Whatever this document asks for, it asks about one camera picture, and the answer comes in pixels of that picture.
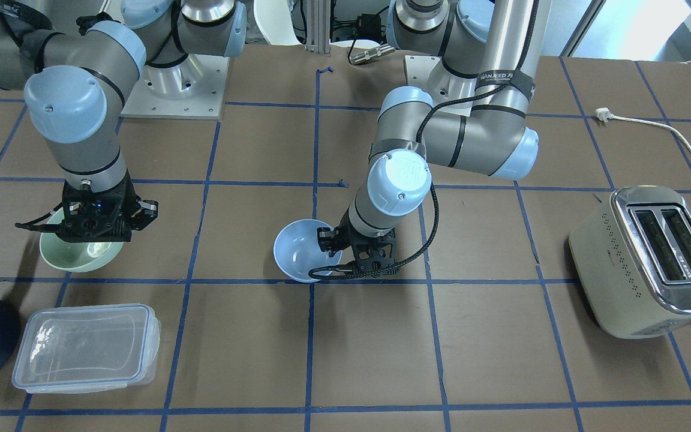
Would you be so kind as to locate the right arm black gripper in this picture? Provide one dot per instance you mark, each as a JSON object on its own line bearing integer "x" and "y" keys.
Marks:
{"x": 131, "y": 209}

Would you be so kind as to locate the blue bowl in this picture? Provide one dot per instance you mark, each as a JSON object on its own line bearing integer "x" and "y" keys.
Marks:
{"x": 296, "y": 250}

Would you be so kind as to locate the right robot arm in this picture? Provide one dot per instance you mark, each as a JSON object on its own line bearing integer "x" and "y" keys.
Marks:
{"x": 76, "y": 85}

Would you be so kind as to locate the cream toaster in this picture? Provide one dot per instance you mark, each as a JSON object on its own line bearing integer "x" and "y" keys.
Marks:
{"x": 633, "y": 257}

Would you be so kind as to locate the aluminium frame post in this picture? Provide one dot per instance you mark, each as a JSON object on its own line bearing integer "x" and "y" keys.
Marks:
{"x": 317, "y": 26}

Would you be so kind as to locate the clear plastic container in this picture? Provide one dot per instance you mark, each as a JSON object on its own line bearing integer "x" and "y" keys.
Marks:
{"x": 81, "y": 350}

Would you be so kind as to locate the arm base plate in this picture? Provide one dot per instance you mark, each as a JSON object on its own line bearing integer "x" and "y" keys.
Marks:
{"x": 418, "y": 70}
{"x": 193, "y": 89}

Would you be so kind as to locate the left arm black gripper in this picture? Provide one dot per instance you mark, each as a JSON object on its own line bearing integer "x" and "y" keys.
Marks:
{"x": 345, "y": 236}

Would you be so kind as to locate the white chair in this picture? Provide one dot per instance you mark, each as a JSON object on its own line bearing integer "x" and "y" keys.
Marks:
{"x": 274, "y": 20}

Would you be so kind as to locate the green bowl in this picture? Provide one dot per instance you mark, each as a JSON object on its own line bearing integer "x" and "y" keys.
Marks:
{"x": 77, "y": 257}

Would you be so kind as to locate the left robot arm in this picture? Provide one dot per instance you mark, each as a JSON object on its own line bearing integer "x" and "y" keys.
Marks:
{"x": 470, "y": 117}

